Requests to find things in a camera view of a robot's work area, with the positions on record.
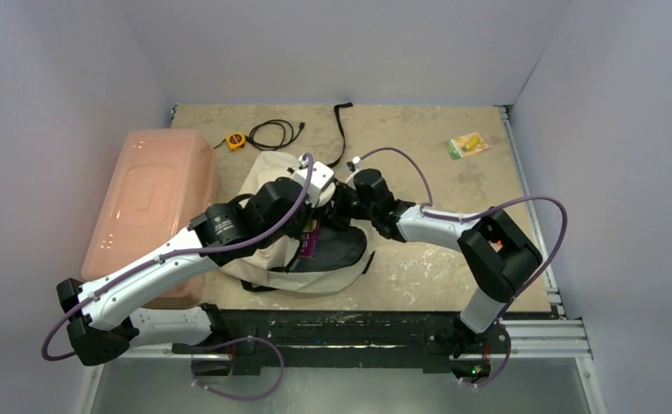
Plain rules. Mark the pink plastic storage box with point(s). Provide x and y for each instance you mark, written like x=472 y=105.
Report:
x=162 y=180

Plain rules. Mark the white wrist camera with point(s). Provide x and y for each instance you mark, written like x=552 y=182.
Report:
x=355 y=164
x=322 y=185

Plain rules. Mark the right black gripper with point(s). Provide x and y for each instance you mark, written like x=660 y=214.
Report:
x=350 y=207

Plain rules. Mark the black table front rail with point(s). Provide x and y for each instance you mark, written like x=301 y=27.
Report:
x=242 y=342

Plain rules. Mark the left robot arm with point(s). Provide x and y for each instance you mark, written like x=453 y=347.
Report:
x=106 y=317

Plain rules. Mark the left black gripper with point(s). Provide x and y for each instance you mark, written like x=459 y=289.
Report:
x=308 y=211

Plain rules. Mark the yellow tape measure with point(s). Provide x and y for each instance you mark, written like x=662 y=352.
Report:
x=236 y=141

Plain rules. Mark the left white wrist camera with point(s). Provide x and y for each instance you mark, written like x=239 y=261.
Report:
x=322 y=185

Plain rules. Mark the purple Treehouse book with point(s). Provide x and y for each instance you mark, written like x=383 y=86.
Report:
x=308 y=244

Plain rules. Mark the beige canvas backpack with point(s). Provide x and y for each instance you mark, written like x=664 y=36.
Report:
x=322 y=259

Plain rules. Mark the banana picture card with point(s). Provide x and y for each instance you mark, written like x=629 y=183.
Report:
x=465 y=145

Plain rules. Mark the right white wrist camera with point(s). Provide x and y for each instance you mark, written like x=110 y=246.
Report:
x=355 y=164

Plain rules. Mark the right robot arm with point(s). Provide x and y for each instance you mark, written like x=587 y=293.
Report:
x=500 y=256

